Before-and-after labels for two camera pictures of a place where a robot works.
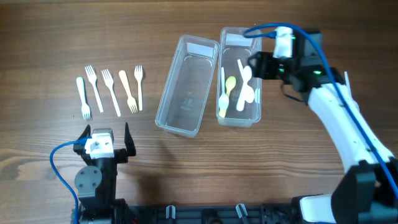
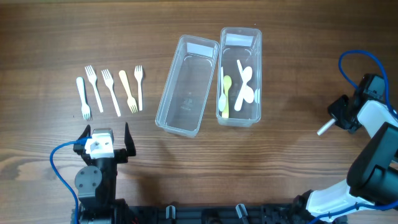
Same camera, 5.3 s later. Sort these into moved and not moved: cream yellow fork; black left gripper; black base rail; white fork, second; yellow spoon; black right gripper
Moved: black right gripper; yellow spoon
Not moved: white fork, second; black left gripper; black base rail; cream yellow fork
